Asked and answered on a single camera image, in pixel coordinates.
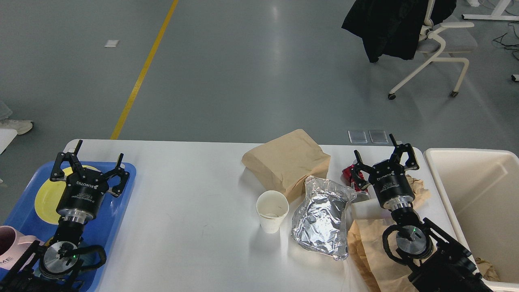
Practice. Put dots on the crushed red can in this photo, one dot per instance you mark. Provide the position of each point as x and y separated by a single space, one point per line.
361 195

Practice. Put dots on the silver foil bag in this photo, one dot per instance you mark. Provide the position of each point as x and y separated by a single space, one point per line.
318 223

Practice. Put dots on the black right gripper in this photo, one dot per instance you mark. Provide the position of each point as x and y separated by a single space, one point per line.
388 177

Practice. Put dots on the right floor outlet plate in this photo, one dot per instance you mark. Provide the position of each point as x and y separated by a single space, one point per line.
378 137

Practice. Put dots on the crumpled brown paper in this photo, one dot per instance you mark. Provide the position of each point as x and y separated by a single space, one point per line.
421 194

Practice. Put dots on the white waste bin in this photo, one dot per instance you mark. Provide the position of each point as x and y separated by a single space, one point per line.
480 190

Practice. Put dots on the yellow plate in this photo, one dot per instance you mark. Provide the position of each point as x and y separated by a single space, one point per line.
47 199

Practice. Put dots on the white tissue block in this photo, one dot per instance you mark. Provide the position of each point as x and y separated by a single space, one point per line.
369 209

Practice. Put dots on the white office chair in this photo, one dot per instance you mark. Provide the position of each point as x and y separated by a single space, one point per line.
441 42

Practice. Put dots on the floor outlet plate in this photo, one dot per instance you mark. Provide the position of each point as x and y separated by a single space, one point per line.
378 137
358 137

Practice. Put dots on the white desk leg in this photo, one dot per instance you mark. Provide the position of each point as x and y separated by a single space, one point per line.
498 13

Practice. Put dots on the pink mug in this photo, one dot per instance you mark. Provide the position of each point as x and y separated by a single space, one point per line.
13 245

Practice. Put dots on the white paper cup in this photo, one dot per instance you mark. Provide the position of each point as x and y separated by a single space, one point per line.
272 207

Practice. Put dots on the black jacket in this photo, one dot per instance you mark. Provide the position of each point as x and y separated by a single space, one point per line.
387 27

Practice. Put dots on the left floor outlet plate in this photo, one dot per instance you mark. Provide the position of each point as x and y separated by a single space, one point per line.
358 137

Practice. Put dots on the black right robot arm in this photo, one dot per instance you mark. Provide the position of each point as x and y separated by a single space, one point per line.
437 261

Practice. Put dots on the crumpled paper in bin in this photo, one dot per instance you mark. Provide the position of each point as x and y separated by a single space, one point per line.
487 269

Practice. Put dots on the blue plastic tray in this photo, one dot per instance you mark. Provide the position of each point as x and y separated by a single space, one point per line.
107 227

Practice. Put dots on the person in light clothes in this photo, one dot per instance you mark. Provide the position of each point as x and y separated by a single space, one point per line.
20 126

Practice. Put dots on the flat brown paper bag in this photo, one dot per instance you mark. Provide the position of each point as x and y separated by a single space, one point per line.
380 273

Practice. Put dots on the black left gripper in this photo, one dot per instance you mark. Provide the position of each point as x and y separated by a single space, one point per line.
83 196

